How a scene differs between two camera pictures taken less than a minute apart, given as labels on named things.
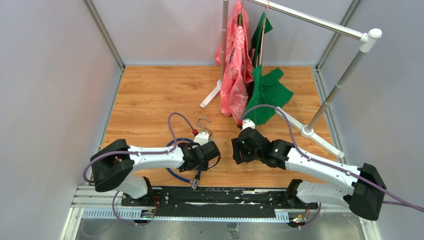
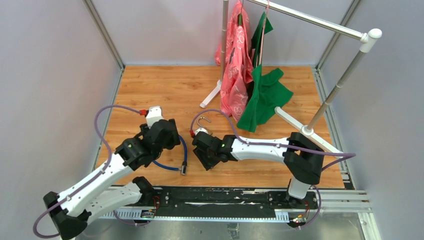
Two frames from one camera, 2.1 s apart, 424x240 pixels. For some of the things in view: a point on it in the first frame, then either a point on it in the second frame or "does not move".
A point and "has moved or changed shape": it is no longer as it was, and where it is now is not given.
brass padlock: (205, 130) does not move
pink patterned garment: (239, 72) does not move
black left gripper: (204, 167) -> (174, 140)
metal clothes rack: (366, 37) does not move
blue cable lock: (194, 182) has moved or changed shape
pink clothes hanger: (263, 31) does not move
